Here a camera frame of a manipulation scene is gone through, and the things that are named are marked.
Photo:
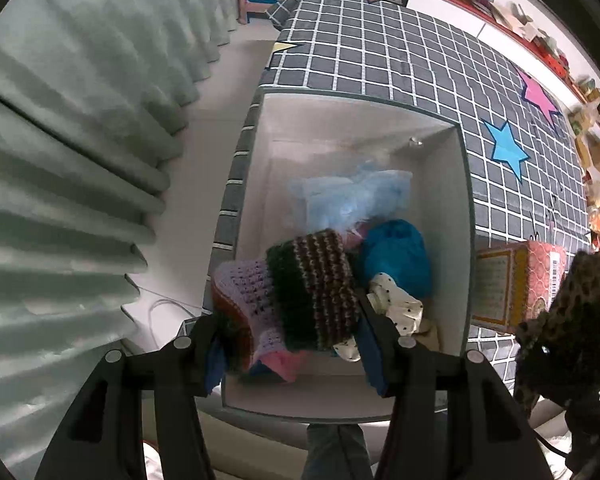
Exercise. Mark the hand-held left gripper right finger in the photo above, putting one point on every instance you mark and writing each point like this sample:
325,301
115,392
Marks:
375,360

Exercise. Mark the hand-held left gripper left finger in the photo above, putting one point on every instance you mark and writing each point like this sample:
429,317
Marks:
212,365

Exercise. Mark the white polka dot scrunchie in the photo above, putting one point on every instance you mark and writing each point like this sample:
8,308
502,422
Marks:
397,305

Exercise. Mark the beige sock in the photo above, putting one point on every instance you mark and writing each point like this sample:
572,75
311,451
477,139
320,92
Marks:
429,335

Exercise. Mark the pink sock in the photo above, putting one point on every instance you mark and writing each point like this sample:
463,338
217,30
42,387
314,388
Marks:
285,365

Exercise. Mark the striped knitted sock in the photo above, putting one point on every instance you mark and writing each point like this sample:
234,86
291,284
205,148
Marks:
305,290

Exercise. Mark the blue cloth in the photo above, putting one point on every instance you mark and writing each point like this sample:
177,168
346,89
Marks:
395,255

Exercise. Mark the leopard print cloth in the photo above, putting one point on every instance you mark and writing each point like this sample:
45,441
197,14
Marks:
575,310

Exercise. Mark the light blue fluffy scrunchie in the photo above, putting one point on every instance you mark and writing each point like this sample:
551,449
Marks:
340,200

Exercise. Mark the grey fabric storage box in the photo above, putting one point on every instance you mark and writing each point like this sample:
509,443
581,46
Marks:
330,140

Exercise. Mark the pink patterned carton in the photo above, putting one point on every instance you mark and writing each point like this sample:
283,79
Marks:
510,285

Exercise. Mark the pale green curtain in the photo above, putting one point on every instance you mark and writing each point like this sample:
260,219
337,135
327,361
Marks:
80,135

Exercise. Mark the grey checkered star blanket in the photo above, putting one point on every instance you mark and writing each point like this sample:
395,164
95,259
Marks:
405,60

